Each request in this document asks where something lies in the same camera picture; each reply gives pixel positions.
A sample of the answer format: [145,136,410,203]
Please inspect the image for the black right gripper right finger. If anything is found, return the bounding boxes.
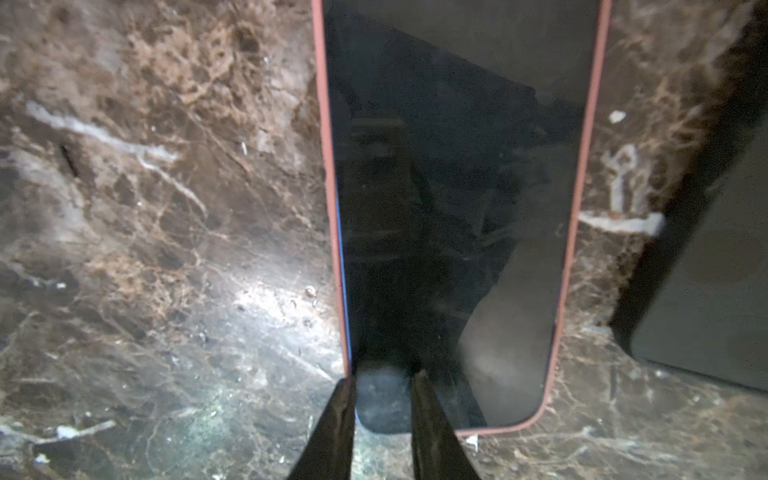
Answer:
[410,370,480,480]

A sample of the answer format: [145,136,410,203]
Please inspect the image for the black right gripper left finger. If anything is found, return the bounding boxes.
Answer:
[287,377,356,480]

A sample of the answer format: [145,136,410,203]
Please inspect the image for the black phone case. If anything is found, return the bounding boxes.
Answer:
[611,2,767,395]

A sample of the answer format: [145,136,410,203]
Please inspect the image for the dark blue smartphone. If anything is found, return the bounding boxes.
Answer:
[323,0,601,434]

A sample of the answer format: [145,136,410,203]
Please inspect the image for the pink phone case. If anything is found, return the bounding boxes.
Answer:
[310,0,613,438]

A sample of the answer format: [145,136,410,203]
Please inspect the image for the black smartphone gold edge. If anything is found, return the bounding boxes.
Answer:
[629,121,767,391]

